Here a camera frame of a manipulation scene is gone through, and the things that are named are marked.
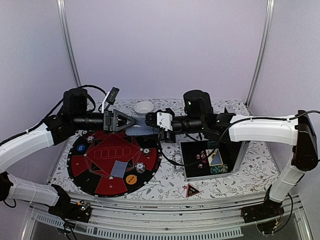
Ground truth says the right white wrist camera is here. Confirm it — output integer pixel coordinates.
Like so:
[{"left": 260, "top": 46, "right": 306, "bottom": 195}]
[{"left": 144, "top": 108, "right": 175, "bottom": 131}]

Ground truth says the white ceramic bowl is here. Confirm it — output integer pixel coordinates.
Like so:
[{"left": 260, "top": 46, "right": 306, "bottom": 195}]
[{"left": 133, "top": 101, "right": 155, "bottom": 118}]

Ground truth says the orange big blind button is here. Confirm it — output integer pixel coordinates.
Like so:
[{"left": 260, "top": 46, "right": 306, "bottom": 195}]
[{"left": 125, "top": 174, "right": 138, "bottom": 185}]

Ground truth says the front aluminium rail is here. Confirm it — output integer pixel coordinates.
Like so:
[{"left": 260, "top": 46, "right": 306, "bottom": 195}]
[{"left": 21, "top": 193, "right": 313, "bottom": 240}]

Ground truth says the round red black poker mat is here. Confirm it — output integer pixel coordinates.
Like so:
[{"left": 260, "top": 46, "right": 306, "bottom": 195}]
[{"left": 66, "top": 131, "right": 161, "bottom": 198}]

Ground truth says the blue small blind button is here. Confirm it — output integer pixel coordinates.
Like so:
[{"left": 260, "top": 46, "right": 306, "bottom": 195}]
[{"left": 76, "top": 144, "right": 86, "bottom": 152}]

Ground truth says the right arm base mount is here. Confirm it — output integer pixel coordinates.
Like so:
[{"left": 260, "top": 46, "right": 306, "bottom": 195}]
[{"left": 240, "top": 199, "right": 285, "bottom": 223}]

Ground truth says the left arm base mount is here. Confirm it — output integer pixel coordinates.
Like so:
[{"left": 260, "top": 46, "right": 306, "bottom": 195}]
[{"left": 48, "top": 199, "right": 92, "bottom": 223}]

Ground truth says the right aluminium frame post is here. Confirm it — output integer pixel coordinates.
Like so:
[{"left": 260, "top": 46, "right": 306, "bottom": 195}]
[{"left": 245, "top": 0, "right": 275, "bottom": 109}]

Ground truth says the dealt blue playing cards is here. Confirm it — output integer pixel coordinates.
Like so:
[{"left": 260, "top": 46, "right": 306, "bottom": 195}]
[{"left": 110, "top": 160, "right": 128, "bottom": 179}]

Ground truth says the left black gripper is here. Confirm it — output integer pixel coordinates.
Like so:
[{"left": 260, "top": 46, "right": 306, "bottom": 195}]
[{"left": 72, "top": 108, "right": 137, "bottom": 133}]

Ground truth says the blue white chip stack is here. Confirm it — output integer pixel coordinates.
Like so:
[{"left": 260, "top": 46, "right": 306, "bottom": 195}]
[{"left": 86, "top": 135, "right": 95, "bottom": 144}]

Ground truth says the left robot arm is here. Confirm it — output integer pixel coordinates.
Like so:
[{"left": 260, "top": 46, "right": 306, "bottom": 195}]
[{"left": 0, "top": 85, "right": 137, "bottom": 217}]

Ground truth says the red black triangle card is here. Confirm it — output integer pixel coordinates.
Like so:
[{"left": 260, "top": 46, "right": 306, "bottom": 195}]
[{"left": 186, "top": 184, "right": 200, "bottom": 198}]

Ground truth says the lower poker chip row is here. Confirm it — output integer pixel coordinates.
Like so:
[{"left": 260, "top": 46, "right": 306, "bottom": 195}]
[{"left": 210, "top": 164, "right": 229, "bottom": 175}]

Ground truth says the left aluminium frame post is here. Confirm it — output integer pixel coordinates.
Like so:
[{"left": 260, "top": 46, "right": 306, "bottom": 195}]
[{"left": 56, "top": 0, "right": 82, "bottom": 87}]

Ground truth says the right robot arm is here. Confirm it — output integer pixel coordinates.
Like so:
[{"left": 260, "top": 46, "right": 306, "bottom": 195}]
[{"left": 155, "top": 90, "right": 319, "bottom": 218}]

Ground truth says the aluminium poker chip case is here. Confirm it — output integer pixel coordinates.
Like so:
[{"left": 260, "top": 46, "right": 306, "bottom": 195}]
[{"left": 171, "top": 107, "right": 251, "bottom": 182}]

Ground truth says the red dice group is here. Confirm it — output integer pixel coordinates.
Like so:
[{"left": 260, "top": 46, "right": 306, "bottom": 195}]
[{"left": 196, "top": 150, "right": 208, "bottom": 169}]

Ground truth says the boxed card deck ace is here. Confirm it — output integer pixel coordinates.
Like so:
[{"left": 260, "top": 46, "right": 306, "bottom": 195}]
[{"left": 206, "top": 149, "right": 224, "bottom": 166}]

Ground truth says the red black 100 chip stack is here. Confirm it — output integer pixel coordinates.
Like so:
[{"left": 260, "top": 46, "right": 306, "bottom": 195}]
[{"left": 142, "top": 148, "right": 152, "bottom": 158}]

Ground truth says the aluminium frame post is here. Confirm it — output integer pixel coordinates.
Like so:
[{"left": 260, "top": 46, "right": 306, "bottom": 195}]
[
  {"left": 245, "top": 0, "right": 275, "bottom": 109},
  {"left": 56, "top": 0, "right": 82, "bottom": 87}
]

